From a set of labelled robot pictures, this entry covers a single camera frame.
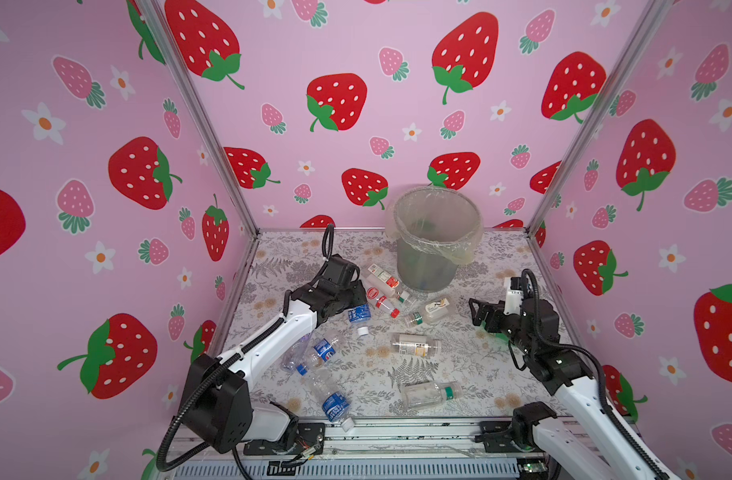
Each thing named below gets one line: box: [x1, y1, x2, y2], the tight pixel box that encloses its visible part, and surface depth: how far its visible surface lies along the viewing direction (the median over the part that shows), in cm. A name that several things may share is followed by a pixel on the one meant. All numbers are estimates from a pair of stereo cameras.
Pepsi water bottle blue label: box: [313, 337, 340, 367], surface depth 87 cm
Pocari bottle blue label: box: [309, 368, 355, 432], surface depth 76 cm
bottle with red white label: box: [366, 264, 400, 298], surface depth 100 cm
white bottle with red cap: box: [366, 287, 401, 319], surface depth 97 cm
